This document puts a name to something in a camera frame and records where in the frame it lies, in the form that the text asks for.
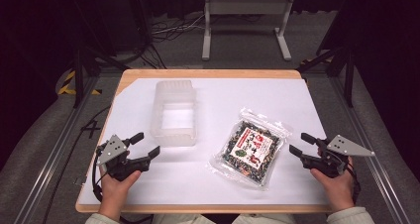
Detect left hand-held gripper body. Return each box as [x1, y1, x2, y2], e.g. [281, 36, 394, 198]
[95, 134, 152, 182]

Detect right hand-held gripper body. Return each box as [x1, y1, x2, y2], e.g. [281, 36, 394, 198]
[300, 134, 376, 179]

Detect person's right hand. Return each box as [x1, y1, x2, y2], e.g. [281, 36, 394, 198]
[309, 147, 357, 214]

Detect person's left hand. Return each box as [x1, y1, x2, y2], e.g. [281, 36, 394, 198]
[97, 168, 143, 221]

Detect translucent plastic container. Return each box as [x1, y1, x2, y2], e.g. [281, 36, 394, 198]
[150, 79, 198, 149]

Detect clear packet of dark snacks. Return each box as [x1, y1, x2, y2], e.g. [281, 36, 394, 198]
[205, 107, 294, 192]

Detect white table sheet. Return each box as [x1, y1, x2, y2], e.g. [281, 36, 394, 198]
[78, 77, 329, 206]

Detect black tripod stand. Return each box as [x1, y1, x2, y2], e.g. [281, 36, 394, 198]
[295, 0, 361, 109]
[67, 0, 132, 109]

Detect yellow black floor tape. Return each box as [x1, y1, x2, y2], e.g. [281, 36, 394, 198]
[57, 69, 102, 96]

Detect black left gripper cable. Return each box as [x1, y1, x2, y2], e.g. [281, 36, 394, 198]
[91, 147, 110, 203]

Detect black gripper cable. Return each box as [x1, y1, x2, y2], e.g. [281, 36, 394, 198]
[345, 158, 363, 206]
[91, 147, 110, 203]

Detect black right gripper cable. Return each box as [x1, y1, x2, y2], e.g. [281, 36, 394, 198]
[345, 158, 363, 206]

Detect aluminium floor rail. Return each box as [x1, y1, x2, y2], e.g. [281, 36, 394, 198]
[12, 75, 100, 224]
[329, 75, 412, 224]

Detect thin black floor cable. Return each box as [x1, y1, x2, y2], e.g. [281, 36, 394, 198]
[40, 105, 112, 224]

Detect bundle of floor cables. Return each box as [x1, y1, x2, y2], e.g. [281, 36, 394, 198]
[145, 13, 207, 69]

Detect grey metal stand frame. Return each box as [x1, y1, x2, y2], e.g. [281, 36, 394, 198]
[201, 0, 296, 62]

